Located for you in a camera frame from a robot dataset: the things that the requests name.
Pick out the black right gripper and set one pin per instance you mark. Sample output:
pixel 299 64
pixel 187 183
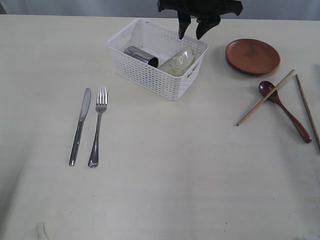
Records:
pixel 207 12

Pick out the brown wooden plate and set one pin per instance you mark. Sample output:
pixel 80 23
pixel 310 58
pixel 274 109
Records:
pixel 252 57

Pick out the dark red wooden spoon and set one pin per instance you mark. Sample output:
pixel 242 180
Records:
pixel 265 87

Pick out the wooden chopstick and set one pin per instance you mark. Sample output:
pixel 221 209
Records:
pixel 259 104
pixel 308 111

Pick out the silver fork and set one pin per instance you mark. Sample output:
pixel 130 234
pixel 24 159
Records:
pixel 100 107

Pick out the silver table knife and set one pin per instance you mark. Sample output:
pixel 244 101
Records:
pixel 86 101

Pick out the blue chips bag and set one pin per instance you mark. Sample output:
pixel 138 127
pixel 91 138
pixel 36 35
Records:
pixel 316 68

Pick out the speckled glass bowl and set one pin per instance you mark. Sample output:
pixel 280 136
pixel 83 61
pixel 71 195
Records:
pixel 178 64

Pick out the white perforated plastic basket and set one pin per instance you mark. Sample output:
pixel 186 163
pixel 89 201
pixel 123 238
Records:
pixel 162 43

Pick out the steel cup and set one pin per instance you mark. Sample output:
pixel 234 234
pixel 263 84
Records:
pixel 142 56

